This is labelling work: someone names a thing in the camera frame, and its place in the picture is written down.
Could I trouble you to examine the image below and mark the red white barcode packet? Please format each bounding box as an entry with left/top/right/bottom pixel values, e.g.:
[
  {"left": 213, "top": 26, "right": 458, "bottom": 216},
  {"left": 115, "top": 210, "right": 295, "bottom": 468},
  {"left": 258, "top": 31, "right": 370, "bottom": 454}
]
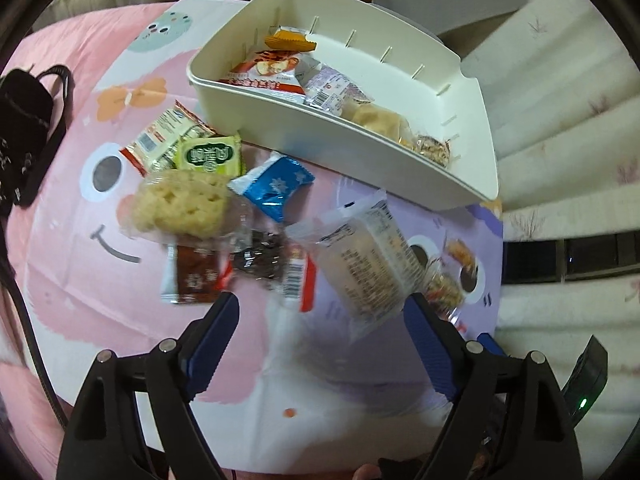
[{"left": 281, "top": 244, "right": 319, "bottom": 314}]

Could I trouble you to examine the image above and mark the yellow puffed snack packet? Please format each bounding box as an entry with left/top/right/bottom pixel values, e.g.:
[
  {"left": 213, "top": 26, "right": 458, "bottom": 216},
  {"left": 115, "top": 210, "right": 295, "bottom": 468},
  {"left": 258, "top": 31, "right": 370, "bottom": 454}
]
[{"left": 349, "top": 102, "right": 417, "bottom": 149}]

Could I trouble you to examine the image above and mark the blue snack packet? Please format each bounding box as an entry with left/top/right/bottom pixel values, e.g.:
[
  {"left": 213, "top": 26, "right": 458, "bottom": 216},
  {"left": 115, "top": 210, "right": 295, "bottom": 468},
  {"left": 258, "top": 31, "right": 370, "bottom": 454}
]
[{"left": 228, "top": 152, "right": 316, "bottom": 224}]

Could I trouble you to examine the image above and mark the brown and white snack packet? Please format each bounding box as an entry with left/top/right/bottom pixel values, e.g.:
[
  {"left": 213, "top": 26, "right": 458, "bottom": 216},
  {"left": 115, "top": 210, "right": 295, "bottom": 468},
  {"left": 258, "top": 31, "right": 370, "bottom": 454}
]
[{"left": 160, "top": 244, "right": 234, "bottom": 307}]

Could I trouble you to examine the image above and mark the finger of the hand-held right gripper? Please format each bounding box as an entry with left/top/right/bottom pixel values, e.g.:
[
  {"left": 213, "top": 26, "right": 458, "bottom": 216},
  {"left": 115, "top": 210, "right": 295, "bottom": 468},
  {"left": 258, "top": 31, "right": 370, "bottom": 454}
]
[{"left": 475, "top": 332, "right": 509, "bottom": 357}]

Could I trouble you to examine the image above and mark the clear mixed nut packet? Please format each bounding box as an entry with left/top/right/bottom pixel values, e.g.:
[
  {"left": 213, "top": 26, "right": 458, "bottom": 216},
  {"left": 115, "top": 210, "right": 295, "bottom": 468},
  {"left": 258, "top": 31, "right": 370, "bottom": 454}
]
[{"left": 424, "top": 260, "right": 467, "bottom": 322}]

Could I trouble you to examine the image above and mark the dark chocolate snack packet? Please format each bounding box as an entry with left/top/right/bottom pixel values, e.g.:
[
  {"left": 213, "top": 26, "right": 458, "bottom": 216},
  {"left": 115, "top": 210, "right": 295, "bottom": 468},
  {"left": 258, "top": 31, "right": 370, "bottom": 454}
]
[{"left": 231, "top": 230, "right": 287, "bottom": 287}]

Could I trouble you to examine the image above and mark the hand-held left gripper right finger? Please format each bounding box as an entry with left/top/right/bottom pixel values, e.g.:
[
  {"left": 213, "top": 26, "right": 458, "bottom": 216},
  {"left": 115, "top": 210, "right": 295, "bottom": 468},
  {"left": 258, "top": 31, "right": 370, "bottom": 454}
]
[{"left": 404, "top": 292, "right": 583, "bottom": 480}]

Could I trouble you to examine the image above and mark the dark window frame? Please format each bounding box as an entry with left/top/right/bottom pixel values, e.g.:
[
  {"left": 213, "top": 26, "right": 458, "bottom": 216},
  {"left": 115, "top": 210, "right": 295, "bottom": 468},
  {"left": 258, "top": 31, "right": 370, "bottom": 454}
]
[{"left": 501, "top": 236, "right": 640, "bottom": 283}]

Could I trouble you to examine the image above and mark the black shoulder bag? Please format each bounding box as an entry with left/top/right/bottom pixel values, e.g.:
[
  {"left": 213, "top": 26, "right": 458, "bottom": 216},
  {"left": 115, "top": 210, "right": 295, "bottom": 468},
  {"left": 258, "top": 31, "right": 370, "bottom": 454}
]
[{"left": 0, "top": 63, "right": 77, "bottom": 217}]

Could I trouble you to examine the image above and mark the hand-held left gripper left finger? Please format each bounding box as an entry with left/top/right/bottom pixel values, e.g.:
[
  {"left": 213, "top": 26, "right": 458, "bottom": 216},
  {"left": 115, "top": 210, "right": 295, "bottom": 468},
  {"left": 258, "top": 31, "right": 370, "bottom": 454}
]
[{"left": 56, "top": 291, "right": 240, "bottom": 480}]

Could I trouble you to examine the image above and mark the black cable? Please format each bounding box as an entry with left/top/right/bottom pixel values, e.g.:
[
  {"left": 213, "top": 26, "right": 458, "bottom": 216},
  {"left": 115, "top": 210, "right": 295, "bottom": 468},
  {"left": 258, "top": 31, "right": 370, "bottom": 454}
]
[{"left": 0, "top": 220, "right": 72, "bottom": 432}]

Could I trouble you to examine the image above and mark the orange and white snack bar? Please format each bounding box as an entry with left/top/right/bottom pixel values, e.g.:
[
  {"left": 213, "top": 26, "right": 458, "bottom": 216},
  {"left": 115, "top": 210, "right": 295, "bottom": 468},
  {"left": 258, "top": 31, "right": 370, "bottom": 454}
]
[{"left": 264, "top": 26, "right": 319, "bottom": 54}]

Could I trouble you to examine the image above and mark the clear rice cake packet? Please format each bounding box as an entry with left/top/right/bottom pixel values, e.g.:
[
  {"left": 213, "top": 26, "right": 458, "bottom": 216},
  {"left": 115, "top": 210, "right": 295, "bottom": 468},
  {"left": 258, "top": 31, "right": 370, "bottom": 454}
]
[{"left": 119, "top": 169, "right": 252, "bottom": 247}]

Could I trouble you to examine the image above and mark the red green cracker packet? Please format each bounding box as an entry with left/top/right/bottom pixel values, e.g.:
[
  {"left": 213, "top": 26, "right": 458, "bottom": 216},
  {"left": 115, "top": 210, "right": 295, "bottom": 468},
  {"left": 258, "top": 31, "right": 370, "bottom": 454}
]
[{"left": 120, "top": 101, "right": 217, "bottom": 177}]

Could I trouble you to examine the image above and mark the white plastic storage box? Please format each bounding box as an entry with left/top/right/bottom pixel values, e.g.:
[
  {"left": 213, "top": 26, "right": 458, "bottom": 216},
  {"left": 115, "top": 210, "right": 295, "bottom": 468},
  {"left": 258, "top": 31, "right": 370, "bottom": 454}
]
[{"left": 186, "top": 0, "right": 500, "bottom": 211}]

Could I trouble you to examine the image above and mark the red apple print packet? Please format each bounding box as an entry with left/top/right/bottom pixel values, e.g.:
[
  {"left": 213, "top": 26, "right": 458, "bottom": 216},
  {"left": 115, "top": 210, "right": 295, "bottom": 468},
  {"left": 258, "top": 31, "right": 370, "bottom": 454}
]
[{"left": 219, "top": 50, "right": 307, "bottom": 97}]

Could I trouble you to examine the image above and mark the nut packet with red edge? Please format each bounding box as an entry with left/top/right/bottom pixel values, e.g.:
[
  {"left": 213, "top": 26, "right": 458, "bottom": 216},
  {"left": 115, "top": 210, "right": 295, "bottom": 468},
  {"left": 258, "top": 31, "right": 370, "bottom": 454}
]
[{"left": 414, "top": 134, "right": 452, "bottom": 167}]

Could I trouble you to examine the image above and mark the green snack packet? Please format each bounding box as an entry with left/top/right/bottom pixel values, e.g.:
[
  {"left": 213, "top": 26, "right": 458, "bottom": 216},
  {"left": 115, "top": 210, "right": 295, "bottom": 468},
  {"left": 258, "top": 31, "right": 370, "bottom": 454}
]
[{"left": 175, "top": 132, "right": 244, "bottom": 179}]

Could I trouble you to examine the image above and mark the large clear bread packet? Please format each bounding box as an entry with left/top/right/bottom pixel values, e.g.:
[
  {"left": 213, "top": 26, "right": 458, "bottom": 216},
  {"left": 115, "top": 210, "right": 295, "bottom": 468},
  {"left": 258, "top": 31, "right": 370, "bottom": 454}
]
[{"left": 286, "top": 197, "right": 427, "bottom": 342}]

